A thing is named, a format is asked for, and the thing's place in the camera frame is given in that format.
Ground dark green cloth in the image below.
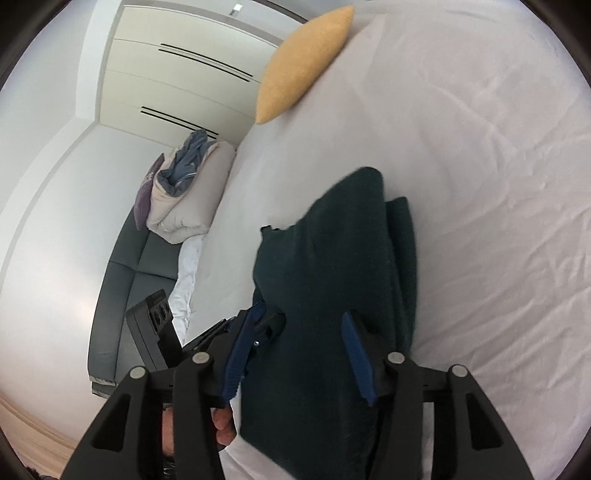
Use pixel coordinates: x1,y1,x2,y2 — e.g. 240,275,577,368
240,167,418,479

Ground person's left hand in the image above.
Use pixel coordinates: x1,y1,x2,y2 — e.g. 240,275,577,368
211,407,236,450

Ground dark grey headboard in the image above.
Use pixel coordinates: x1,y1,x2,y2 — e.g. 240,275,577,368
87,214,180,399

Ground folded duvet pile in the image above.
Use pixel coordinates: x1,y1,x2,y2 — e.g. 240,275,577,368
132,129,236,244

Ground white bed sheet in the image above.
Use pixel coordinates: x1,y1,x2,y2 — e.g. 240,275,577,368
187,1,590,479

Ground cream wardrobe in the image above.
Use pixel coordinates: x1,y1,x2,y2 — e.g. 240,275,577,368
76,1,290,146

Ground yellow pillow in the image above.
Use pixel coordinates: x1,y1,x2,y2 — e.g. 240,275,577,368
256,6,355,124

